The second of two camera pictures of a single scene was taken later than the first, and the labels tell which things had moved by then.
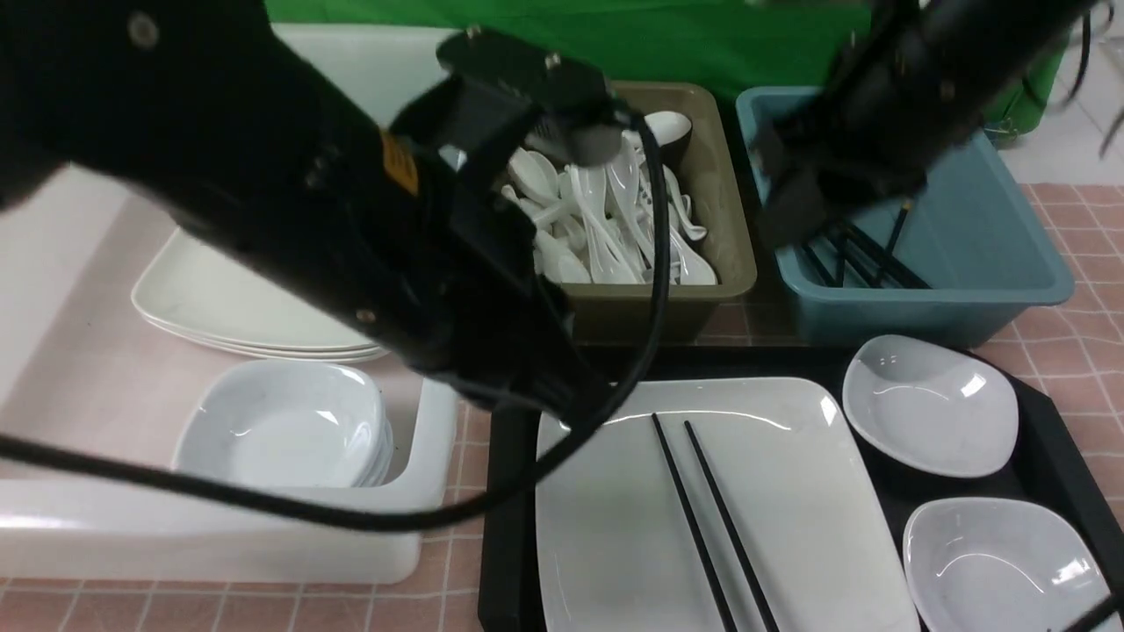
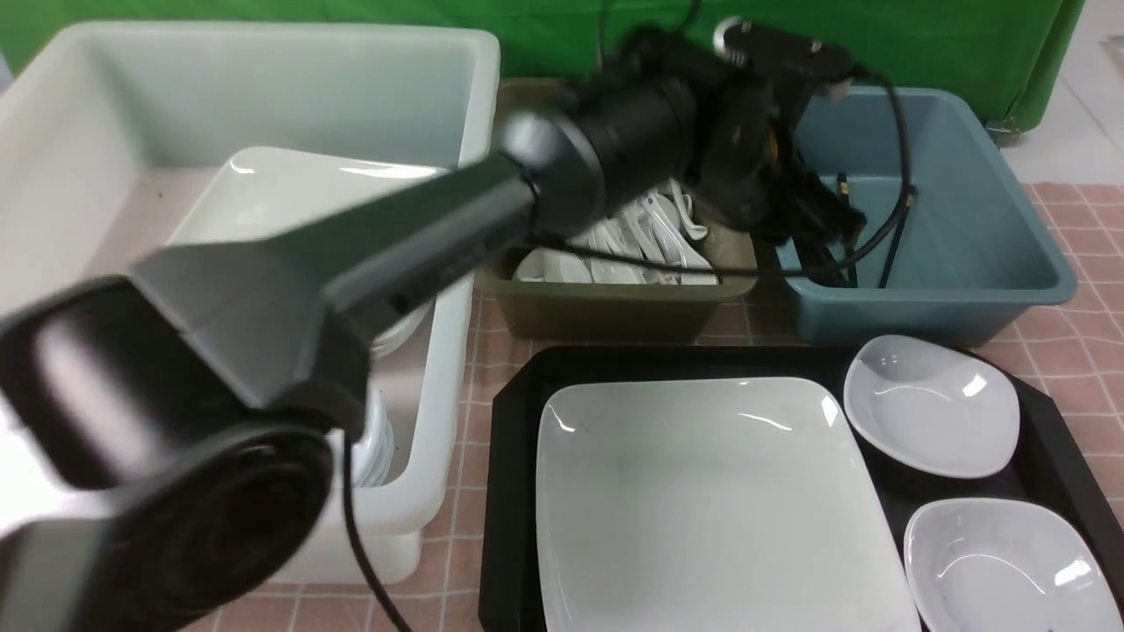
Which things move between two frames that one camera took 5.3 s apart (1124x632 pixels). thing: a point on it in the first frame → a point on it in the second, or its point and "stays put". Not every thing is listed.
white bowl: (990, 564) stays put
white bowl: (933, 405) stays put
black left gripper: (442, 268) → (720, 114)
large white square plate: (794, 462) stays put
